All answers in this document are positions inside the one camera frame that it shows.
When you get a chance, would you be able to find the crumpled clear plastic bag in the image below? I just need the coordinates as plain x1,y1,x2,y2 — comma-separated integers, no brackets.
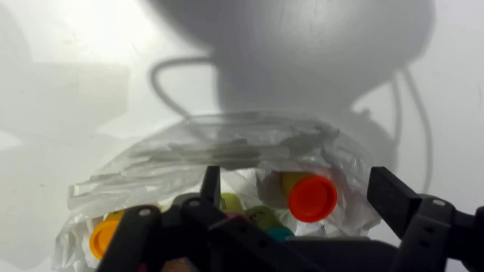
51,111,399,272

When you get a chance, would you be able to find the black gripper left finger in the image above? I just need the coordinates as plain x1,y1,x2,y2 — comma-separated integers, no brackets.
172,165,239,239

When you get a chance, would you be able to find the orange lid dough can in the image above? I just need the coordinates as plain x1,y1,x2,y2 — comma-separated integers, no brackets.
274,171,340,226

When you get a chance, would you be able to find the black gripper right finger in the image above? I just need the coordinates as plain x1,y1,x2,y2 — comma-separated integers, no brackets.
366,165,457,272

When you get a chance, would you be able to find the teal lid dough can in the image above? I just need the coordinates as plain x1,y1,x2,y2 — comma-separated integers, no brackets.
243,204,296,242

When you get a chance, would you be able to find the yellow lid dough can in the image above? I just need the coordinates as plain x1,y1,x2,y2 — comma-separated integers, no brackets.
87,210,127,263

